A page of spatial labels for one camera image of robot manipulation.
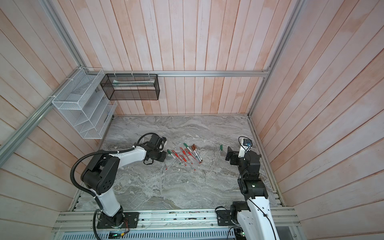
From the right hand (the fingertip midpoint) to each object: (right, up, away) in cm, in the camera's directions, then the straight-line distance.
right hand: (238, 147), depth 76 cm
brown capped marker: (-21, -4, +24) cm, 32 cm away
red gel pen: (-34, -8, +22) cm, 41 cm away
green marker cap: (-3, -3, +25) cm, 25 cm away
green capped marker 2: (-26, -4, +24) cm, 36 cm away
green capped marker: (-39, -6, +22) cm, 45 cm away
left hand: (-43, -9, +19) cm, 48 cm away
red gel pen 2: (-29, -7, +22) cm, 37 cm away
